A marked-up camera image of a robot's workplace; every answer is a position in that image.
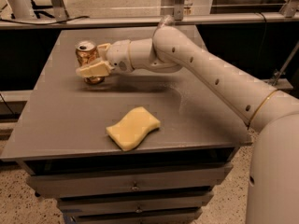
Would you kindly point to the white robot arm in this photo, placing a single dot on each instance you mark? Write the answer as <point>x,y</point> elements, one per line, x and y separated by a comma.
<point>273,195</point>

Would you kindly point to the metal frame post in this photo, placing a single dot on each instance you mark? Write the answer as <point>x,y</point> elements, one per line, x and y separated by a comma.
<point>174,8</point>

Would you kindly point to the clear plastic water bottle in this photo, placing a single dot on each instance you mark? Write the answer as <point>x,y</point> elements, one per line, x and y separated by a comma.
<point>166,20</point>

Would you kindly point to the grey middle drawer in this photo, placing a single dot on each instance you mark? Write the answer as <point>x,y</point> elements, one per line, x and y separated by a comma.
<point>137,202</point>

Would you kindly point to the yellow sponge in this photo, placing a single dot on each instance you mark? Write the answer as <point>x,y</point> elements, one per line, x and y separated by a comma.
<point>129,132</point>

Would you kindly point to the white background pipe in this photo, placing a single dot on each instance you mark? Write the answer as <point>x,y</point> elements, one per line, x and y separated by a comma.
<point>21,9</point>

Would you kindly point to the grey top drawer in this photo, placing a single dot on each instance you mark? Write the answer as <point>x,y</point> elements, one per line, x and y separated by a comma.
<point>128,181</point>

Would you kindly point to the grey drawer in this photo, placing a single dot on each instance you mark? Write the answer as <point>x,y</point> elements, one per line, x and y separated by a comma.
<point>137,202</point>
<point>147,217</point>
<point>128,181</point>

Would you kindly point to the grey bottom drawer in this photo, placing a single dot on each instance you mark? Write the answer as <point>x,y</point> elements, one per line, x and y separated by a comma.
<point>147,217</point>

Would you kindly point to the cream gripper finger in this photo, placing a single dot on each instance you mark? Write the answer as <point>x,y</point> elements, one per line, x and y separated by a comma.
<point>96,68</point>
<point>102,50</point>

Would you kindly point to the orange soda can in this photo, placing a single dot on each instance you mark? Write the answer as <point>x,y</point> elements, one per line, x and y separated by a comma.
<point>86,52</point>

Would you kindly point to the grey drawer cabinet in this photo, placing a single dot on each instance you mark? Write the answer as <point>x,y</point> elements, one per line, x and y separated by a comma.
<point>139,148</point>

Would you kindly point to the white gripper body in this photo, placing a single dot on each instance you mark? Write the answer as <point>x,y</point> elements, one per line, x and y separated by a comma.
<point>119,56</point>

